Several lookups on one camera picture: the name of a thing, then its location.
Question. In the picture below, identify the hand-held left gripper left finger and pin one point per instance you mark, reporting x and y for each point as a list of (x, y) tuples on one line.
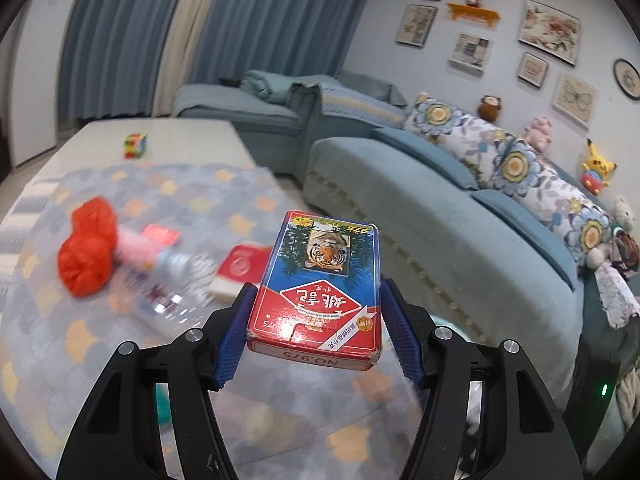
[(235, 340)]

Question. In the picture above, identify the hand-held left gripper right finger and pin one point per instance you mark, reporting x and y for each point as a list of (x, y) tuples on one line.
[(400, 330)]

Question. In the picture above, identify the light blue plastic basket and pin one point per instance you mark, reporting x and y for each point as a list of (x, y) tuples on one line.
[(457, 327)]

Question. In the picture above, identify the silver blister pack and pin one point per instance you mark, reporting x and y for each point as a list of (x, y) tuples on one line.
[(204, 275)]

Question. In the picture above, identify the clear plastic bottle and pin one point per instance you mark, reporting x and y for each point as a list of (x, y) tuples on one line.
[(170, 290)]

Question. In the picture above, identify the red playing card box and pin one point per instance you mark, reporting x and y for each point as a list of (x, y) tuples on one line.
[(320, 280)]

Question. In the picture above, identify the small red packet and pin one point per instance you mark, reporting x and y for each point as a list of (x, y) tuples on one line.
[(161, 235)]

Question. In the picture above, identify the pink drink bottle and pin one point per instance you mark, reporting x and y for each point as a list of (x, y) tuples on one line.
[(140, 252)]

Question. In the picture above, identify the red plastic bag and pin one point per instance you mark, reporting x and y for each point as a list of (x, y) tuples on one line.
[(87, 245)]

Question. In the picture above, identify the cream knitted cloth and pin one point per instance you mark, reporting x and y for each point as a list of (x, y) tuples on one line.
[(630, 402)]

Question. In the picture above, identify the white floral armrest cover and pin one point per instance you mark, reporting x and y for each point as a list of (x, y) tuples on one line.
[(617, 295)]

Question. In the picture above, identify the blue corner sofa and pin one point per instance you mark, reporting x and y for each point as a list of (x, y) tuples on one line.
[(425, 220)]

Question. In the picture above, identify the grey scale-patterned tablecloth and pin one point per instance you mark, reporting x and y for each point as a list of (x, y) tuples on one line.
[(100, 360)]

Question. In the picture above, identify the dark plaid cloth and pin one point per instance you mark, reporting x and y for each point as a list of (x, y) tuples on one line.
[(625, 252)]

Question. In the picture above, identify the floral sofa pillow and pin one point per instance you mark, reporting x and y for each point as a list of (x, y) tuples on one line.
[(517, 167), (437, 115), (590, 232)]

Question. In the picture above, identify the white bear plush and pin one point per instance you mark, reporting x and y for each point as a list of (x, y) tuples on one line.
[(624, 212)]

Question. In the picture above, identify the colourful puzzle cube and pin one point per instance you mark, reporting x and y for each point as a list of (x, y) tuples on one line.
[(136, 146)]

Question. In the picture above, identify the yellow mouse plush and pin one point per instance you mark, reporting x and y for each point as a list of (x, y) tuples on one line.
[(597, 167)]

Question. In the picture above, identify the striped blue armrest cover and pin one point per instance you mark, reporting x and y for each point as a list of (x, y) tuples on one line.
[(350, 102)]

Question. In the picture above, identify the brown monkey plush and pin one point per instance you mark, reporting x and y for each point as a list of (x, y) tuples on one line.
[(490, 107)]

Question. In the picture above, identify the pink pig plush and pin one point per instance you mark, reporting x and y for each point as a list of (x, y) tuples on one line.
[(539, 132)]

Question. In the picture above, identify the folded blue blanket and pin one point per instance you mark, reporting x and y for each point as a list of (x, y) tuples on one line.
[(267, 85)]

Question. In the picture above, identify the black remote control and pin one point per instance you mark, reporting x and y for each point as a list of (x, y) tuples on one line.
[(230, 81)]

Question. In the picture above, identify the newsprint framed picture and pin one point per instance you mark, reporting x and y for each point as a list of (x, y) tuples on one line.
[(469, 51)]

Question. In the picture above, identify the butterfly framed picture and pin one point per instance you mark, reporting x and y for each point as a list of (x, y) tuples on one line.
[(575, 99)]

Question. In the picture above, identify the crown framed picture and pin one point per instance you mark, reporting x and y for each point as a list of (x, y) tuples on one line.
[(532, 70)]

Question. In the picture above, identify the tall framed picture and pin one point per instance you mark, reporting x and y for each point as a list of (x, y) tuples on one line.
[(416, 26)]

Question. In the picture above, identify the cream curtain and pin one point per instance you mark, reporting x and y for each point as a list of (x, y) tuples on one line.
[(192, 35)]

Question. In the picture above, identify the round framed picture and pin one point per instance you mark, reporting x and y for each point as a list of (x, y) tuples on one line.
[(629, 78)]

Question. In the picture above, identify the blue curtain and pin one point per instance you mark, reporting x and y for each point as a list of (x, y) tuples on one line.
[(280, 15), (120, 35)]

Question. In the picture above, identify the large floral framed picture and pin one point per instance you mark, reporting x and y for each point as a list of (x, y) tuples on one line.
[(549, 31)]

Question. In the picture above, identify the orange wall shelf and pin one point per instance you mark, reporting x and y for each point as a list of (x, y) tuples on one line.
[(472, 14)]

